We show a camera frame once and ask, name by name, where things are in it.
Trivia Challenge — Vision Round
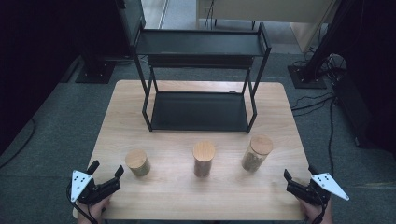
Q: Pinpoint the short glass jar wooden lid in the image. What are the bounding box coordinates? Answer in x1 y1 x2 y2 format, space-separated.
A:
124 148 152 178

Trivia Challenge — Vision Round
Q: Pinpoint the black stand with square base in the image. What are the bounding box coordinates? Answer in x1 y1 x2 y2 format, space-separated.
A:
74 46 117 85

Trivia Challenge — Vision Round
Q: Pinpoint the black stand with cluttered base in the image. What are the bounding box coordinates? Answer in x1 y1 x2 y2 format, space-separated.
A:
287 0 356 91

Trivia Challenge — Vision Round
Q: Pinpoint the tall glass jar wooden lid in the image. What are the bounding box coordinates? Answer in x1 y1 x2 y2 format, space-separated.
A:
241 133 275 173

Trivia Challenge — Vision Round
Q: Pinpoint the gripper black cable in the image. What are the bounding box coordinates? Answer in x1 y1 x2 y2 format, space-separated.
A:
306 186 329 224
65 182 101 224

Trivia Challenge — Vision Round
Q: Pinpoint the person's left hand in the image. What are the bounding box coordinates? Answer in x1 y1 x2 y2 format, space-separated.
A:
77 196 112 224

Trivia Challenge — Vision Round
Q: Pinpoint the black equipment box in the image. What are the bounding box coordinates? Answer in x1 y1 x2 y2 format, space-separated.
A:
332 76 376 147

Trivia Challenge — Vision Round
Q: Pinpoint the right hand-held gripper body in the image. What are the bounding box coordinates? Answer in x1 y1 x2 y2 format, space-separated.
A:
286 172 350 207

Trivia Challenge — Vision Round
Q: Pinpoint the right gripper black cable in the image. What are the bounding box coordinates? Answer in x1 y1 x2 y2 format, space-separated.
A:
306 186 329 224

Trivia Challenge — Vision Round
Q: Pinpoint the black monitor panel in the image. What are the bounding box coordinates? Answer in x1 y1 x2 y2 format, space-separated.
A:
115 0 147 48

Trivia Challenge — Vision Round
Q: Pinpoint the person's right hand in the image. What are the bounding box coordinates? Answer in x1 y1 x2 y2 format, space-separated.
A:
298 198 334 224

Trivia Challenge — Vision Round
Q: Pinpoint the brown-filled glass jar wooden lid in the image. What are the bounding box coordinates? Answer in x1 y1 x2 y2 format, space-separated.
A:
191 141 217 178

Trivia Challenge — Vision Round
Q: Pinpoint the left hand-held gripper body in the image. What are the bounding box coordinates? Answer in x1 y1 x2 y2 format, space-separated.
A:
70 170 121 206

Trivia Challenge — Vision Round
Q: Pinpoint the black floor cable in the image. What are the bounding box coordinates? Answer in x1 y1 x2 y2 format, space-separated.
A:
0 117 37 170

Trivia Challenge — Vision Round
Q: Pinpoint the beige cabinet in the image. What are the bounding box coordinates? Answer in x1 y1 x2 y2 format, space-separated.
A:
195 0 339 53

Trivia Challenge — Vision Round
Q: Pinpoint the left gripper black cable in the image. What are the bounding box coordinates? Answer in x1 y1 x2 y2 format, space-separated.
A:
65 182 101 224

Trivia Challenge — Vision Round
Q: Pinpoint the black metal two-tier rack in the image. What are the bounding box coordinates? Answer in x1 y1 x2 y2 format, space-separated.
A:
133 21 273 134

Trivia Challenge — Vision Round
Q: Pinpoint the bundle of black floor cables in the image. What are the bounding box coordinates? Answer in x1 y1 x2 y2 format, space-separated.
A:
290 46 348 176

